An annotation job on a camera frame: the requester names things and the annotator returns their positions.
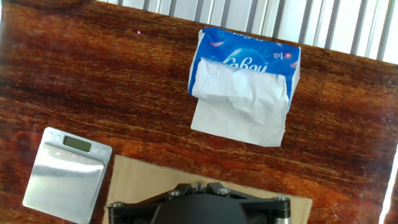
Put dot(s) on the silver digital scale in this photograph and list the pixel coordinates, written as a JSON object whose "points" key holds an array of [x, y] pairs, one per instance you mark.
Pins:
{"points": [[65, 183]]}

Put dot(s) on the blue tissue pack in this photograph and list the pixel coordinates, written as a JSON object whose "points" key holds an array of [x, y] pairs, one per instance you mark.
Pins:
{"points": [[242, 102]]}

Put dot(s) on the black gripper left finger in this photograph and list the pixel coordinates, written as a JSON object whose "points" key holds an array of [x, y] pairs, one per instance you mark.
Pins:
{"points": [[140, 207]]}

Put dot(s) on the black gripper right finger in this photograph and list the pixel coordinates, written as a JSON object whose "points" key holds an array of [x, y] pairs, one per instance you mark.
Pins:
{"points": [[267, 208]]}

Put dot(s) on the wood grain table mat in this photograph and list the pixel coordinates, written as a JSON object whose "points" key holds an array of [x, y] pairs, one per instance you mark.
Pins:
{"points": [[93, 77]]}

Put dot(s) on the brown cardboard box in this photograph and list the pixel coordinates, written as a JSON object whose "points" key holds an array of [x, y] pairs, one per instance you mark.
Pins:
{"points": [[140, 177]]}

